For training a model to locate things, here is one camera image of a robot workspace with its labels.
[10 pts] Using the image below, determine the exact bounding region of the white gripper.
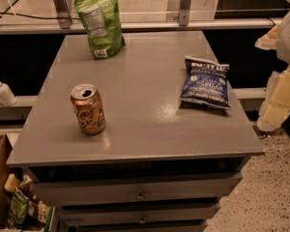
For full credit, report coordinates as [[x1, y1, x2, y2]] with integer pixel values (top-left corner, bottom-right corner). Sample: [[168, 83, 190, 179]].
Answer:
[[254, 11, 290, 131]]

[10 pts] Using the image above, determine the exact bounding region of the metal rail frame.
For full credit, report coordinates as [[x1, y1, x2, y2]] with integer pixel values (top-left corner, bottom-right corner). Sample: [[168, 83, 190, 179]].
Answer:
[[0, 0, 290, 35]]

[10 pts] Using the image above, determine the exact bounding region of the grey drawer cabinet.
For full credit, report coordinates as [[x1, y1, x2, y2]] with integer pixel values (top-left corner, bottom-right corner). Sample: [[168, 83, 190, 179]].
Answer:
[[8, 31, 263, 232]]

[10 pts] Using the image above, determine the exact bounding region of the green snack bag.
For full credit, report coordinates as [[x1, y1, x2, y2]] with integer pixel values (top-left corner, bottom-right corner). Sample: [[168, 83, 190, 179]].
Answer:
[[74, 0, 126, 59]]

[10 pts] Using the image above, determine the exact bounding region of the green packet in box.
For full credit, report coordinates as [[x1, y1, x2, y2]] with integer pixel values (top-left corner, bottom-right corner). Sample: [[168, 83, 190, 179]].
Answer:
[[7, 188, 29, 229]]

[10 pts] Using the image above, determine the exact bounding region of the white pump bottle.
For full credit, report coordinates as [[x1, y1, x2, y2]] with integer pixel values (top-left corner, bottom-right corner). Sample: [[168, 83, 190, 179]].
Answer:
[[0, 81, 17, 106]]

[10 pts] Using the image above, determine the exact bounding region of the blue potato chip bag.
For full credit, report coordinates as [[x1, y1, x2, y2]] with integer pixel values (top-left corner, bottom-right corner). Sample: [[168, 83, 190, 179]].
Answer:
[[180, 56, 230, 110]]

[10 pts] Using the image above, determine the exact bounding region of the orange soda can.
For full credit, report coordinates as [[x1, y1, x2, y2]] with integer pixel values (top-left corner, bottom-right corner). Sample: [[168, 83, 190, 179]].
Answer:
[[71, 83, 106, 134]]

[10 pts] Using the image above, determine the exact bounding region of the black cable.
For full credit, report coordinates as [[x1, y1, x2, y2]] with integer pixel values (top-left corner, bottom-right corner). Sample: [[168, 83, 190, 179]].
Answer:
[[0, 0, 81, 21]]

